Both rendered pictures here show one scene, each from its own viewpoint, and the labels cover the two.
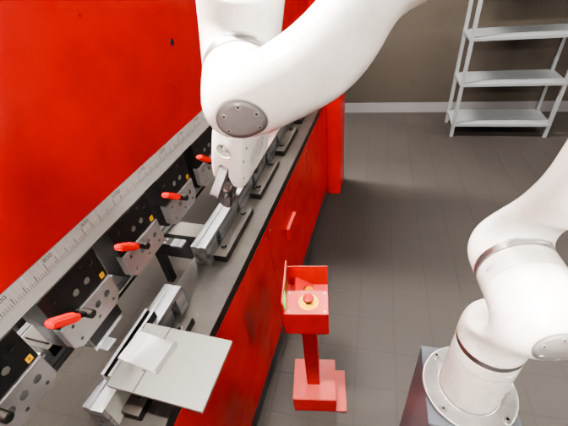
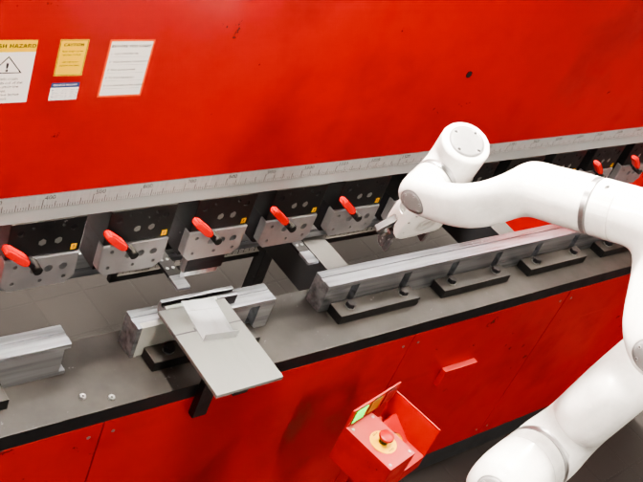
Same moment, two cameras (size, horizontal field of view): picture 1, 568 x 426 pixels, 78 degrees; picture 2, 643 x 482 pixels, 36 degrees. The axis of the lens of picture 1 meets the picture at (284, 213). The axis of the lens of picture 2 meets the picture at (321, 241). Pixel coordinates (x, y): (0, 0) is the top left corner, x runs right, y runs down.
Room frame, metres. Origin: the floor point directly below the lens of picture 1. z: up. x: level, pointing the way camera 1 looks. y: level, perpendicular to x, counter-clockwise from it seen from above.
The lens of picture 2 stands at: (-1.02, -0.33, 2.48)
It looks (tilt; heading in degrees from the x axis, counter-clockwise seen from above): 34 degrees down; 20
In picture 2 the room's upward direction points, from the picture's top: 24 degrees clockwise
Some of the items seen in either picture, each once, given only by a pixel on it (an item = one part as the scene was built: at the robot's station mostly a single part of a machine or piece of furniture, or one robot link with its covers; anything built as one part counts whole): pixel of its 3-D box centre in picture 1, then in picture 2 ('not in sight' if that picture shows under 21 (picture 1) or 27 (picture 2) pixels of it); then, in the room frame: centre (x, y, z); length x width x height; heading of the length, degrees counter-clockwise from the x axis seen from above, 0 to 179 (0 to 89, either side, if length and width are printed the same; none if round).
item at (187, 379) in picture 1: (172, 363); (220, 345); (0.49, 0.33, 1.00); 0.26 x 0.18 x 0.01; 70
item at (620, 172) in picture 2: not in sight; (626, 155); (2.02, -0.07, 1.26); 0.15 x 0.09 x 0.17; 160
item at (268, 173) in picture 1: (265, 178); (471, 280); (1.46, 0.07, 0.89); 0.30 x 0.05 x 0.03; 160
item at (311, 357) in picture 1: (310, 348); not in sight; (0.83, -0.05, 0.39); 0.06 x 0.06 x 0.54; 81
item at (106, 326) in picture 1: (101, 321); (203, 258); (0.54, 0.47, 1.13); 0.10 x 0.02 x 0.10; 160
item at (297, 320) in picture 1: (306, 296); (387, 439); (0.83, -0.05, 0.75); 0.20 x 0.16 x 0.18; 171
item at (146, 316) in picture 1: (131, 342); (198, 301); (0.57, 0.46, 0.99); 0.20 x 0.03 x 0.03; 160
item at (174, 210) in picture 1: (166, 189); (347, 195); (0.89, 0.34, 1.26); 0.15 x 0.09 x 0.17; 160
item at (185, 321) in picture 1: (161, 362); (202, 346); (0.55, 0.40, 0.89); 0.30 x 0.05 x 0.03; 160
